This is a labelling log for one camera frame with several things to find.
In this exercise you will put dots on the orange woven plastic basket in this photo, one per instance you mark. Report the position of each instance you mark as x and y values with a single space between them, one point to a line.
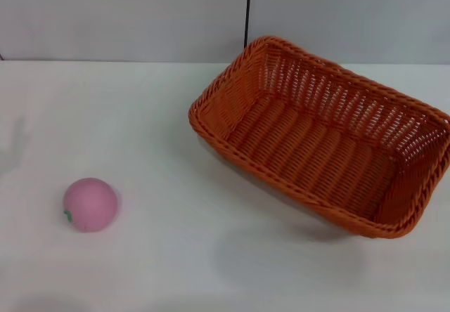
309 143

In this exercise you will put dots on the black vertical wall seam strip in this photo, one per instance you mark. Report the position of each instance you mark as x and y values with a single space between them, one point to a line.
247 10

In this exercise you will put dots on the pink toy peach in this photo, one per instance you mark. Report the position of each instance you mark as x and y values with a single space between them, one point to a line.
90 204

